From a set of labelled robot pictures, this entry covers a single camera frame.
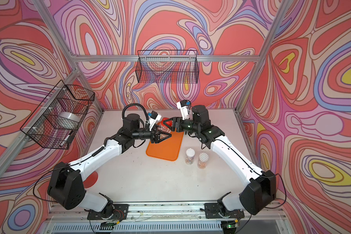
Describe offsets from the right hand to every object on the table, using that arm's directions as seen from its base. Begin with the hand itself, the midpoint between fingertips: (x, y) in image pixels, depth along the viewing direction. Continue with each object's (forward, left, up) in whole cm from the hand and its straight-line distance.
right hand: (168, 125), depth 71 cm
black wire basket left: (+2, +54, +4) cm, 55 cm away
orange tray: (+3, +2, -29) cm, 29 cm away
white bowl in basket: (+3, +49, +4) cm, 49 cm away
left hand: (-2, 0, -4) cm, 5 cm away
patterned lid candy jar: (-9, -19, -19) cm, 28 cm away
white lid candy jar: (-6, -11, -19) cm, 23 cm away
